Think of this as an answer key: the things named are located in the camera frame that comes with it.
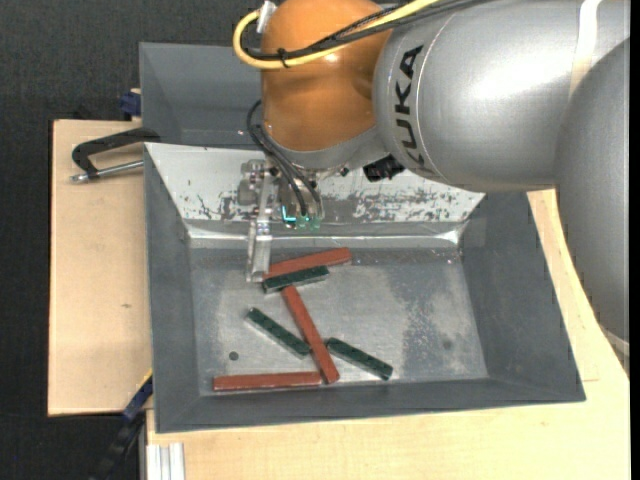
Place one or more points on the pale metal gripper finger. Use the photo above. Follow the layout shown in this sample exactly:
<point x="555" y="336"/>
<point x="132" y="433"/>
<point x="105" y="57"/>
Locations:
<point x="265" y="253"/>
<point x="252" y="260"/>

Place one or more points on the dark green flat block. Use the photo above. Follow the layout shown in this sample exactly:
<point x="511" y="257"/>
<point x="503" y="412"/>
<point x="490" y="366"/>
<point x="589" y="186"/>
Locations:
<point x="295" y="279"/>
<point x="275" y="330"/>
<point x="360" y="359"/>

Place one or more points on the red-brown flat block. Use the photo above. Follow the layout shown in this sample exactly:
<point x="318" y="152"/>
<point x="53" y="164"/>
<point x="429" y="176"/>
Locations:
<point x="315" y="260"/>
<point x="310" y="335"/>
<point x="265" y="382"/>

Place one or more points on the pale wood flat board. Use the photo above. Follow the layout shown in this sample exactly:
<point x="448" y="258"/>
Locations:
<point x="97" y="268"/>

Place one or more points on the grey metal bin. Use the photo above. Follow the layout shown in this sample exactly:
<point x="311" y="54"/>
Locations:
<point x="410" y="318"/>

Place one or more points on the black cylinder on white bracket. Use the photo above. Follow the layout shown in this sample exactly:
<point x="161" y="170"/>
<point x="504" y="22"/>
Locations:
<point x="382" y="170"/>

